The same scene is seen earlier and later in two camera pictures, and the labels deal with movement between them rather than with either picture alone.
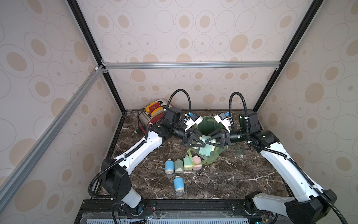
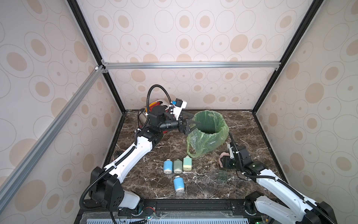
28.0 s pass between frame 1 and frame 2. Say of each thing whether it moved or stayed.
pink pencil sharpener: moved
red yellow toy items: stayed
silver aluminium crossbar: stayed
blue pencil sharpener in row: stayed
